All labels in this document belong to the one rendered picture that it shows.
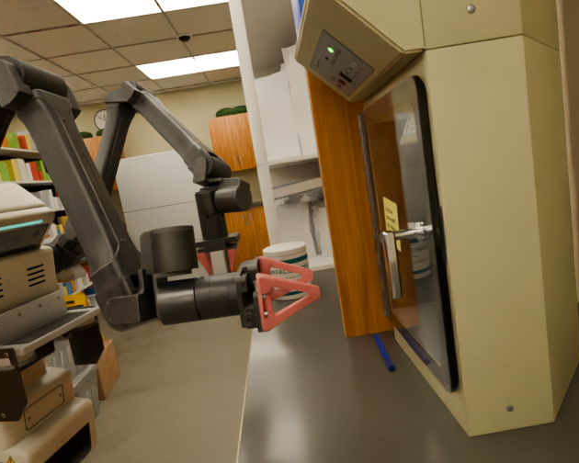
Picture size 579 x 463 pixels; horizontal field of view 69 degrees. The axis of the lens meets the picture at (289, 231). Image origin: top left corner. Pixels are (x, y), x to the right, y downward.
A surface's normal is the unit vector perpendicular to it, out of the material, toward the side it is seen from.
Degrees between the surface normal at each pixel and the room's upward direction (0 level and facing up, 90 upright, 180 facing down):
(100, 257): 69
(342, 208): 90
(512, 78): 90
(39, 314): 90
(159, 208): 90
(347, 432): 0
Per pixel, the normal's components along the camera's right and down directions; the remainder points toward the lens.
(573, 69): -0.99, 0.16
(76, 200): -0.31, -0.02
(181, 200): 0.04, 0.13
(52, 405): 0.98, 0.01
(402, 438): -0.16, -0.98
